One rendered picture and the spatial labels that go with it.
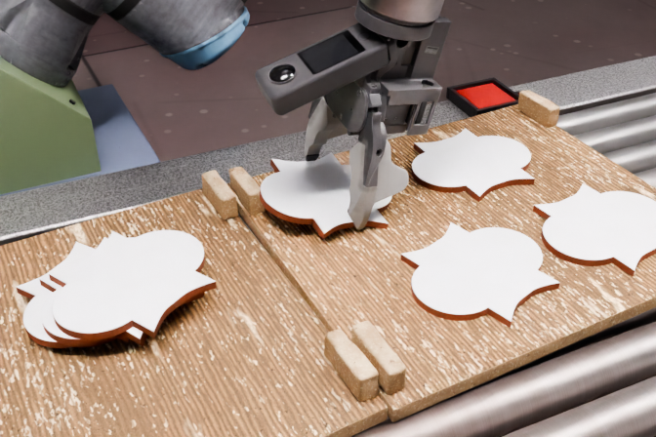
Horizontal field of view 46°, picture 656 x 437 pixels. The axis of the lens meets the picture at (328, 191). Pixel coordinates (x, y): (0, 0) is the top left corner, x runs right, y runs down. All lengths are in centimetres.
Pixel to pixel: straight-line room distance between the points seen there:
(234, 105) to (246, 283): 235
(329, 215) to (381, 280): 9
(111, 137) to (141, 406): 55
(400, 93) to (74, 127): 44
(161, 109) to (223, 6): 205
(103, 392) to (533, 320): 36
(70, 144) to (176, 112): 204
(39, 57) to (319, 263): 44
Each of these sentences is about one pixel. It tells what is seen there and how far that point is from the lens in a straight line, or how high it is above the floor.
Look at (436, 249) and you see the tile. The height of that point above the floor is 94.
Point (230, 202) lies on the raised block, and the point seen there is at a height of 96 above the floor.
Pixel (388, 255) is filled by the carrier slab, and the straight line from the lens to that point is 74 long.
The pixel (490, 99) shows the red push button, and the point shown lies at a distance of 105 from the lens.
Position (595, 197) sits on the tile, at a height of 94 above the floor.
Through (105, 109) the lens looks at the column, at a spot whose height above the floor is 87.
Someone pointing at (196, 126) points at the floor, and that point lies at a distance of 291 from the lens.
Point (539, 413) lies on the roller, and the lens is 67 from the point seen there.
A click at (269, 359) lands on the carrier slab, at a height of 94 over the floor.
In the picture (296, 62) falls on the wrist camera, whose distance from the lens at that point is 69.
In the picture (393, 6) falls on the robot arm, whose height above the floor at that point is 116.
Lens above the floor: 140
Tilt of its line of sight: 34 degrees down
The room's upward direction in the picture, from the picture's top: straight up
